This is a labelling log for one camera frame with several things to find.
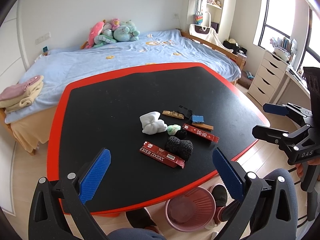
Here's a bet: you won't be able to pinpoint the red long box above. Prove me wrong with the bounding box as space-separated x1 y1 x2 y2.
139 141 185 168
182 124 219 144

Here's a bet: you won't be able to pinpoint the thin wooden stick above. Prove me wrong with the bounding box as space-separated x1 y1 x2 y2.
192 122 214 131

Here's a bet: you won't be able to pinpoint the small blue box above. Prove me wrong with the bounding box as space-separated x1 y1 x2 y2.
191 115 204 124

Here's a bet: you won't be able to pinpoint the black plastic block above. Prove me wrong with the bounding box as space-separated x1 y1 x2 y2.
178 105 193 120

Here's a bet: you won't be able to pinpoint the black mesh ball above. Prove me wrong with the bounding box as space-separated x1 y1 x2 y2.
165 136 194 161

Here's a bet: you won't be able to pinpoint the green white wrapper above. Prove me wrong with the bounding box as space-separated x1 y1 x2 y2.
167 124 181 136

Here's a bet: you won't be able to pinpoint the tan wooden clip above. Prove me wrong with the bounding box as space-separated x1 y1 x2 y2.
162 111 184 120

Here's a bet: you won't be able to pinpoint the red long box front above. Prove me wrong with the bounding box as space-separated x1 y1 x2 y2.
139 141 185 168

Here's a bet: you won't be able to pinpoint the white tissue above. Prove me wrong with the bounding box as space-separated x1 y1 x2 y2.
139 112 168 135

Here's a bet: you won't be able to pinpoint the pink ribbed trash bin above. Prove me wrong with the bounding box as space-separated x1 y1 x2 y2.
164 187 216 232

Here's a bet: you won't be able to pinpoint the person right hand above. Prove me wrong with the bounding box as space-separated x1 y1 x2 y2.
296 158 320 181

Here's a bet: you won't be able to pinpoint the white desk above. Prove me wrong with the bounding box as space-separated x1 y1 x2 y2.
269 67 311 109

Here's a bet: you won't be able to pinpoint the white drawer cabinet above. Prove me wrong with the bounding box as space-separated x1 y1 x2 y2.
248 50 289 106

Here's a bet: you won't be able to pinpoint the right black slipper foot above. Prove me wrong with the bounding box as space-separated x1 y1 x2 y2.
209 184 228 207

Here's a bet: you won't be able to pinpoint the black slipper foot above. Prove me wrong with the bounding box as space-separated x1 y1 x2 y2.
125 207 159 233
209 184 228 207

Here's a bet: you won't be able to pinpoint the left black slipper foot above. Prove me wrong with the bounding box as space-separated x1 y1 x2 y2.
125 207 159 233

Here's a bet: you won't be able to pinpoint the bed with blue sheet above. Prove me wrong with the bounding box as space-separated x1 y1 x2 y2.
1 29 241 154

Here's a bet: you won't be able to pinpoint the red-edged black table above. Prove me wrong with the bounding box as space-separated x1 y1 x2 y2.
47 62 270 215

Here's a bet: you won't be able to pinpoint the white tote bag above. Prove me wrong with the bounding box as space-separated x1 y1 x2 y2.
189 24 225 49

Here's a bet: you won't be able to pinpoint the folded beige pink blankets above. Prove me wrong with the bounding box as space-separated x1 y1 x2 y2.
1 75 44 113

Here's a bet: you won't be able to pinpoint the rainbow small bag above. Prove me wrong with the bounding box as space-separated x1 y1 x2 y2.
195 14 203 25

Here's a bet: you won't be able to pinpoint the white shelf unit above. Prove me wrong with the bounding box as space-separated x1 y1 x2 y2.
187 0 224 33

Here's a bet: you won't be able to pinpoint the striped green plush toy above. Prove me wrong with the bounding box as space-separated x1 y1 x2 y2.
93 29 117 47

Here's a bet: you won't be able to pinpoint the pink plush toy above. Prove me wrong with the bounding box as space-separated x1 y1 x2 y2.
84 21 105 49

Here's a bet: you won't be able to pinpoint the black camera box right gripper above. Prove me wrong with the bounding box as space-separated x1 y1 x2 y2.
303 67 320 115

